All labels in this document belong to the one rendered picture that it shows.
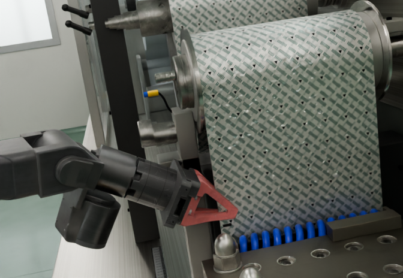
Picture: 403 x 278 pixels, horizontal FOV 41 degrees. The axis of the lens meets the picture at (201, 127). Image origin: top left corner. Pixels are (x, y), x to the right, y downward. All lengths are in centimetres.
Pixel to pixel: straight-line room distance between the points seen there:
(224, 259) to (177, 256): 36
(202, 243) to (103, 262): 28
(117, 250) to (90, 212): 41
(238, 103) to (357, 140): 18
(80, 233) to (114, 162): 10
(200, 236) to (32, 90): 562
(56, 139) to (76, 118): 573
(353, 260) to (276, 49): 28
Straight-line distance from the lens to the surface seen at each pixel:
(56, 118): 641
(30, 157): 63
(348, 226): 74
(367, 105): 77
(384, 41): 77
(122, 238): 115
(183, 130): 78
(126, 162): 69
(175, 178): 70
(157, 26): 97
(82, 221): 71
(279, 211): 76
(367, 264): 69
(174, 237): 111
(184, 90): 72
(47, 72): 634
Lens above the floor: 137
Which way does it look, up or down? 14 degrees down
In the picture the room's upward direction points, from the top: 8 degrees counter-clockwise
